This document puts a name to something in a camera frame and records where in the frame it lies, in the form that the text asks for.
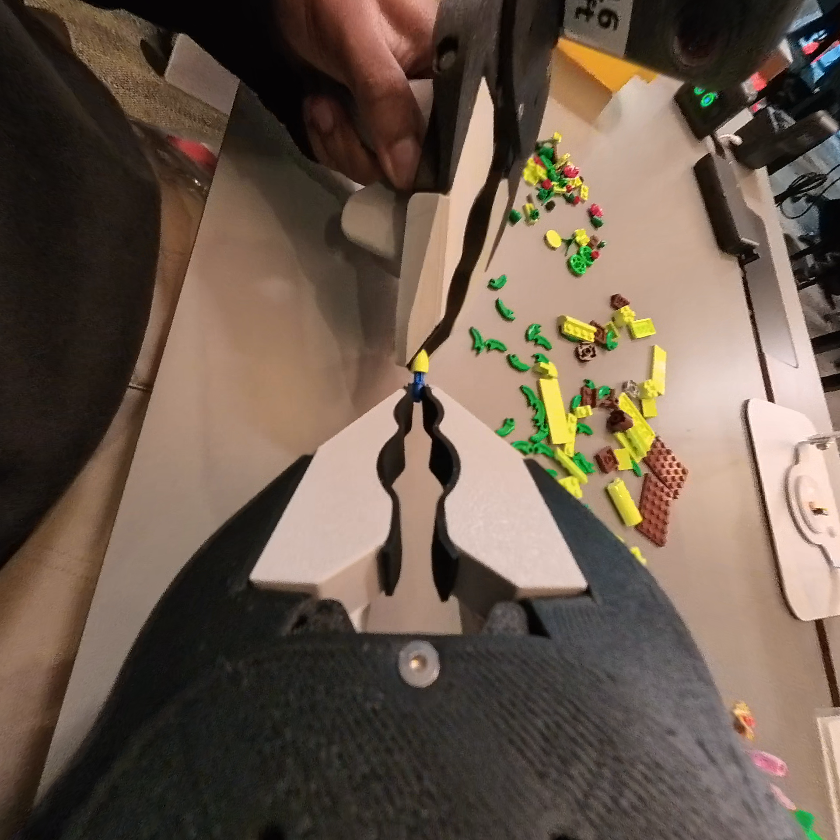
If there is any dark grey flat plate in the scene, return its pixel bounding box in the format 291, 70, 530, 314
742, 252, 800, 370

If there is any yellow plastic bin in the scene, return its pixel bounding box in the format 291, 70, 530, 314
556, 36, 659, 91

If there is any scatter of lime bricks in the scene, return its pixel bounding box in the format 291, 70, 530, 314
535, 315, 670, 565

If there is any white monitor stand base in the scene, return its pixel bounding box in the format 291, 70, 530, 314
743, 397, 840, 622

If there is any black flat device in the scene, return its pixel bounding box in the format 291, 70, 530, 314
693, 152, 763, 258

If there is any heap of small flower pieces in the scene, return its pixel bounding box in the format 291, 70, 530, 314
508, 131, 608, 277

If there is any black box device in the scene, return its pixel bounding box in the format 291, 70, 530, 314
731, 110, 836, 173

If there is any person's left forearm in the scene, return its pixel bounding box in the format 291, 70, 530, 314
98, 0, 312, 161

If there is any large brown studded plate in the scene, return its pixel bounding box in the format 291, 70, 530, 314
642, 436, 691, 493
634, 472, 680, 547

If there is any person's left hand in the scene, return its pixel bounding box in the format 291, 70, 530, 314
289, 0, 437, 189

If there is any scatter of small brown bricks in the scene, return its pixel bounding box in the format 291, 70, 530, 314
577, 294, 647, 473

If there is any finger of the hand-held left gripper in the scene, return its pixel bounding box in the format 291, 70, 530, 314
420, 174, 529, 358
392, 79, 503, 368

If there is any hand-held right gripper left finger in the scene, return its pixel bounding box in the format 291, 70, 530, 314
249, 386, 416, 627

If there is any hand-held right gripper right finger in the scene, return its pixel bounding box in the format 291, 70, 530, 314
420, 386, 589, 624

